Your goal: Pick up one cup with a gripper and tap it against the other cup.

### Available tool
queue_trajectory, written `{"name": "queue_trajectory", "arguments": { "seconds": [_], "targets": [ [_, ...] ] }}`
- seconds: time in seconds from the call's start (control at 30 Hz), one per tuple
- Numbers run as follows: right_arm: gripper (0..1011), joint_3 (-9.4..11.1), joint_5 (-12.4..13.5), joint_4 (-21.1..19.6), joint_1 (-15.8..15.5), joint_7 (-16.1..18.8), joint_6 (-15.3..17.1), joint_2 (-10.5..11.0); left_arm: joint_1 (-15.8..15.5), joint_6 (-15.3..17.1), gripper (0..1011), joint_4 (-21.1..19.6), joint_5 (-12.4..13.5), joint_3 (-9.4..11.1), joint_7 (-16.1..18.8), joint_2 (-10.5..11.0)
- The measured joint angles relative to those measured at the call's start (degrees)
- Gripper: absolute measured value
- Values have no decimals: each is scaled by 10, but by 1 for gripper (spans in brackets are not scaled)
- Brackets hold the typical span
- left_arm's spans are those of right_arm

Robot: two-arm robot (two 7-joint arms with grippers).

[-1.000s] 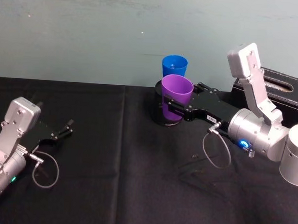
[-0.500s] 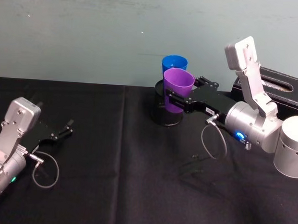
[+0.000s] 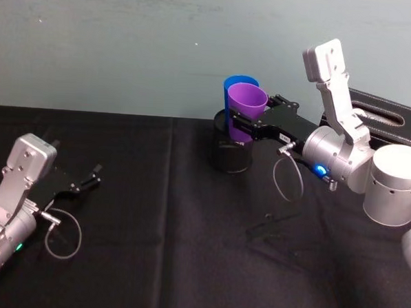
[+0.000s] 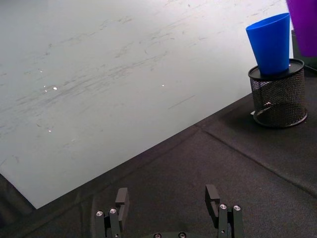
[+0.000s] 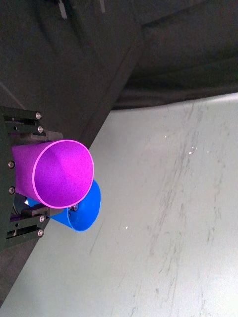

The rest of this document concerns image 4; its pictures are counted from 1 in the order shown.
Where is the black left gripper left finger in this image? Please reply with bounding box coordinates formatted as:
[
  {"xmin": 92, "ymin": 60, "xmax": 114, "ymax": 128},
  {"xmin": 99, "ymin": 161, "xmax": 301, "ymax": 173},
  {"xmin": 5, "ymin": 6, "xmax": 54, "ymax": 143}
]
[{"xmin": 95, "ymin": 187, "xmax": 130, "ymax": 238}]

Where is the purple plastic cup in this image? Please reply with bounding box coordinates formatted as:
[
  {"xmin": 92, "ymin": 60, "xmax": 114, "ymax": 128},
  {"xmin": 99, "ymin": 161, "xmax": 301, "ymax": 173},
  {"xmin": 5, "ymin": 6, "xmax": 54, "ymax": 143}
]
[{"xmin": 285, "ymin": 0, "xmax": 317, "ymax": 57}]

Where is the blue plastic cup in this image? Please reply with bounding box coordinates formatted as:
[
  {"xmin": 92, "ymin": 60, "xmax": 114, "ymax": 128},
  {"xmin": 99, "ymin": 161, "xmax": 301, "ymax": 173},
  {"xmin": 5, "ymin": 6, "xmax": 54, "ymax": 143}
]
[{"xmin": 245, "ymin": 12, "xmax": 291, "ymax": 76}]

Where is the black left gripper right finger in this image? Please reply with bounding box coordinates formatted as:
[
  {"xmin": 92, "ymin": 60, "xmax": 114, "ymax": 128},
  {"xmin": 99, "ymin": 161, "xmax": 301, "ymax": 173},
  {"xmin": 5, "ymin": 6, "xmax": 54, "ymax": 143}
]
[{"xmin": 205, "ymin": 184, "xmax": 244, "ymax": 238}]

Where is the black mesh cylinder holder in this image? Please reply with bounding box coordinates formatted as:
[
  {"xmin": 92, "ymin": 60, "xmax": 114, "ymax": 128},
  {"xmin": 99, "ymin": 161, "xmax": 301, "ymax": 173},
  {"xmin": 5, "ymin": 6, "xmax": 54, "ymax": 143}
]
[{"xmin": 248, "ymin": 58, "xmax": 309, "ymax": 128}]

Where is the black table cloth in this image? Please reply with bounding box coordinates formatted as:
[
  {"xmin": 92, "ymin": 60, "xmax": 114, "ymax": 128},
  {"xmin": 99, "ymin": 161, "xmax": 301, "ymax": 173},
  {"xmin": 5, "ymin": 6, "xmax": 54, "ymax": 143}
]
[{"xmin": 0, "ymin": 64, "xmax": 317, "ymax": 238}]

